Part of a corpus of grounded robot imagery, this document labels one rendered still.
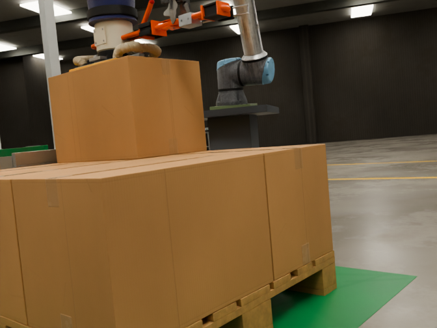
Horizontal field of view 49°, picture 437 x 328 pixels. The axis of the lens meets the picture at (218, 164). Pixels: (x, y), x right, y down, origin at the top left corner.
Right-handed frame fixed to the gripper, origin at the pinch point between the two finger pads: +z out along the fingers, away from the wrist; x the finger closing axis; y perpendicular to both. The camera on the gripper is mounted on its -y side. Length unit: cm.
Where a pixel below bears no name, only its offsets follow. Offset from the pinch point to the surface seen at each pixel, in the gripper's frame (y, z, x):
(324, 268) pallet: -50, 97, -9
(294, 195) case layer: -50, 68, 6
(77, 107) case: 48, 29, 20
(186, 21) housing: -6.1, 1.3, 3.4
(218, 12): -22.7, 1.7, 4.2
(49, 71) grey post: 361, -42, -157
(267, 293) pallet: -50, 95, 26
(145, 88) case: 9.8, 25.2, 13.6
